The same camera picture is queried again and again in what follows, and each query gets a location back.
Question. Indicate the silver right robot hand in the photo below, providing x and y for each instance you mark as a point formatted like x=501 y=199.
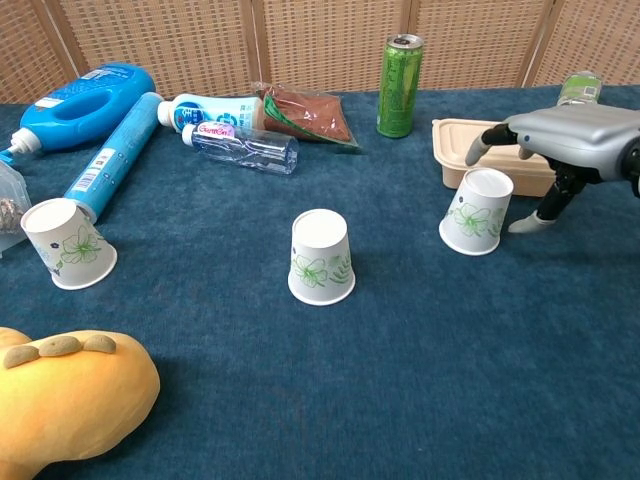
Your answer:
x=575 y=132

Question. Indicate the white floral paper cup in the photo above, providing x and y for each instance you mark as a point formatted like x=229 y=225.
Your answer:
x=475 y=220
x=70 y=250
x=320 y=250

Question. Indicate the clear bottle green label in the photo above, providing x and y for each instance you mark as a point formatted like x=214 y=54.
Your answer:
x=580 y=90

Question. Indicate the beige lidded food container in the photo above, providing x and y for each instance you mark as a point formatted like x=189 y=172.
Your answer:
x=452 y=145

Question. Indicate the green drink can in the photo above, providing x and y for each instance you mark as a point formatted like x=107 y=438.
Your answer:
x=398 y=90

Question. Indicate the brown powder plastic bag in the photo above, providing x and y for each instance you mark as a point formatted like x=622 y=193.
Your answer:
x=310 y=115

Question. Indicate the woven wooden folding screen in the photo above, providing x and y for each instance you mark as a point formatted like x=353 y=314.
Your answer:
x=320 y=45

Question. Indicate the clear bottle pink label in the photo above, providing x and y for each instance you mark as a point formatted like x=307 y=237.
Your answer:
x=250 y=150

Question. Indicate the blue table cloth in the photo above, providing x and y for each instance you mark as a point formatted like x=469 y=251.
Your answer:
x=320 y=375

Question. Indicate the white bottle blue label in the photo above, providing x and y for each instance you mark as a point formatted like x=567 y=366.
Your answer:
x=220 y=112

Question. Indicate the blue cylindrical tube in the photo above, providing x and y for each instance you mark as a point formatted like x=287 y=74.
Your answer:
x=117 y=150

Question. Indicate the blue detergent pump bottle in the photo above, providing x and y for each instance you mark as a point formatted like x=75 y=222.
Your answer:
x=115 y=90

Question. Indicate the clear plastic box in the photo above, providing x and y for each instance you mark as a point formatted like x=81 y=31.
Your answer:
x=12 y=185

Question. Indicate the yellow plush toy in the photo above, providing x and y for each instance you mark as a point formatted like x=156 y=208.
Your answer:
x=75 y=400

